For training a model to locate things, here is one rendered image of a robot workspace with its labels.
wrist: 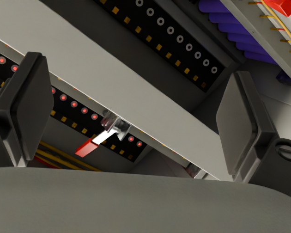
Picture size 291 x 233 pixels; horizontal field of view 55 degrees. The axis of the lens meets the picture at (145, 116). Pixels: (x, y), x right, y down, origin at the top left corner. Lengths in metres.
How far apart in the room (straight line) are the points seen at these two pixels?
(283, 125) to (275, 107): 0.03
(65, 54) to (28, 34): 0.03
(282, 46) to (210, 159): 0.15
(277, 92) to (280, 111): 0.03
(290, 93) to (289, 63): 0.06
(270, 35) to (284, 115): 0.11
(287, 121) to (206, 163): 0.12
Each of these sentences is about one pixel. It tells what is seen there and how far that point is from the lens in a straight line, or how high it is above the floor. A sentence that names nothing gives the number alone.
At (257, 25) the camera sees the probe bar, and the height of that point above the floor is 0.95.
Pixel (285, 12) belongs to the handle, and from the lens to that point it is 0.22.
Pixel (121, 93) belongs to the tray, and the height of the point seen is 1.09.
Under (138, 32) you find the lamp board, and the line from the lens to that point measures 0.42.
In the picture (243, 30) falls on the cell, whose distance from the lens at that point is 0.37.
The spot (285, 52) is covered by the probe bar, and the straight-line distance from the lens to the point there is 0.37.
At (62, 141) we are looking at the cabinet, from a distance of 0.56.
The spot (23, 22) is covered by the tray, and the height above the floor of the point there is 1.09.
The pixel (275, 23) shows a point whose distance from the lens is 0.34.
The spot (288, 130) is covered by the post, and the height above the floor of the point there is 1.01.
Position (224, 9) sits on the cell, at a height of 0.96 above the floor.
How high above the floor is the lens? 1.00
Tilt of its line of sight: 20 degrees up
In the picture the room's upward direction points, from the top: 136 degrees counter-clockwise
